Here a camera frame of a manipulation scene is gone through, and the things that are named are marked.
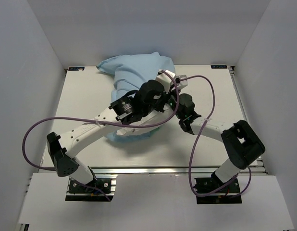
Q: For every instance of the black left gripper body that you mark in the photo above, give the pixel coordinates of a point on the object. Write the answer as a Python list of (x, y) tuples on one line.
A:
[(159, 106)]

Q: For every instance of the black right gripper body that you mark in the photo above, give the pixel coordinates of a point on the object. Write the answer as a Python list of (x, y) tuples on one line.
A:
[(172, 101)]

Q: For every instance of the white pillow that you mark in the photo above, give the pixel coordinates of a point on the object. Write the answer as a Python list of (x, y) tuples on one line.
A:
[(153, 118)]

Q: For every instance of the blue green satin pillowcase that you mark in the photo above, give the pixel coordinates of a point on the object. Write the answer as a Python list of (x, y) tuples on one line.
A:
[(130, 72)]

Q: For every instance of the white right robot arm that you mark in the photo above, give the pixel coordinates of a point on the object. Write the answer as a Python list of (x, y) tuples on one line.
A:
[(241, 143)]

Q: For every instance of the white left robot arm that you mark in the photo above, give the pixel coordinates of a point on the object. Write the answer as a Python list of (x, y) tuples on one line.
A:
[(64, 148)]

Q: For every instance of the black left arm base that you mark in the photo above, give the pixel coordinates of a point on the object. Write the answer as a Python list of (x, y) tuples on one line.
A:
[(102, 189)]

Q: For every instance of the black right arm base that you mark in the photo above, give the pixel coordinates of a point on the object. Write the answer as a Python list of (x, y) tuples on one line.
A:
[(217, 194)]

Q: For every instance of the dark label sticker right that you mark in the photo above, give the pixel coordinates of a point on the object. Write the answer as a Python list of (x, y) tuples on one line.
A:
[(218, 66)]

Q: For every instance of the dark label sticker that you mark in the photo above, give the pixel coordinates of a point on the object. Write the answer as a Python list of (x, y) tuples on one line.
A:
[(218, 66), (76, 68)]

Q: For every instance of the dark label sticker left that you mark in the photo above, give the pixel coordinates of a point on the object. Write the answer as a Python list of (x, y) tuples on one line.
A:
[(76, 68)]

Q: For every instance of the white foreground board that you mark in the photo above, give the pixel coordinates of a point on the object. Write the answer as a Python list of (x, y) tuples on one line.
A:
[(153, 203)]

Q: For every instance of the aluminium table frame rail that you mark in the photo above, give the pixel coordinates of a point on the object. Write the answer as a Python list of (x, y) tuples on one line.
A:
[(248, 84)]

